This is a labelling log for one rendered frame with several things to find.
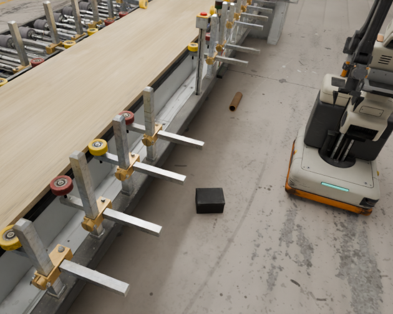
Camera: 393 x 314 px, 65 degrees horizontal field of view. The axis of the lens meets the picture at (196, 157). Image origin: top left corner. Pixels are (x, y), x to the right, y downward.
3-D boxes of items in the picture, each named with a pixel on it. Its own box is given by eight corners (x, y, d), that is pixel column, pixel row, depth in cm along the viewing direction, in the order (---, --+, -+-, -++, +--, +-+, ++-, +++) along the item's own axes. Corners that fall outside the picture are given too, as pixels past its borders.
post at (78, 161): (105, 237, 128) (84, 151, 96) (100, 243, 125) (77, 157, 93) (98, 234, 129) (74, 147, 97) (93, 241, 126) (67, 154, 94)
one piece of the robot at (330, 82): (300, 138, 270) (334, 45, 214) (365, 154, 258) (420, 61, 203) (296, 162, 246) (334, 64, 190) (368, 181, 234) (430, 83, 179)
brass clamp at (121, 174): (141, 163, 141) (140, 154, 137) (126, 182, 131) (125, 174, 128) (129, 159, 142) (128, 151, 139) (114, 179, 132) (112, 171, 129)
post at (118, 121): (134, 197, 147) (124, 114, 115) (130, 203, 145) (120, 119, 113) (127, 195, 148) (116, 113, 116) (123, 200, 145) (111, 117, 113)
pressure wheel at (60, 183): (53, 208, 121) (45, 189, 113) (60, 193, 127) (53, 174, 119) (74, 209, 122) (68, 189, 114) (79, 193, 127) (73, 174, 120)
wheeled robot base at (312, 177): (292, 144, 285) (299, 122, 269) (363, 162, 272) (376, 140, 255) (282, 194, 237) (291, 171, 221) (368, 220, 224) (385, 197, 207)
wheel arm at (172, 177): (186, 182, 133) (186, 175, 130) (183, 187, 131) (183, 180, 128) (98, 155, 142) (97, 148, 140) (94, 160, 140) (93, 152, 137)
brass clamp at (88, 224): (113, 207, 125) (112, 200, 122) (95, 233, 115) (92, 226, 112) (100, 203, 126) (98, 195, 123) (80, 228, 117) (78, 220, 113)
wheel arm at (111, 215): (162, 232, 118) (162, 225, 115) (158, 238, 115) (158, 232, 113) (66, 199, 127) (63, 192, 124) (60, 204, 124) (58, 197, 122)
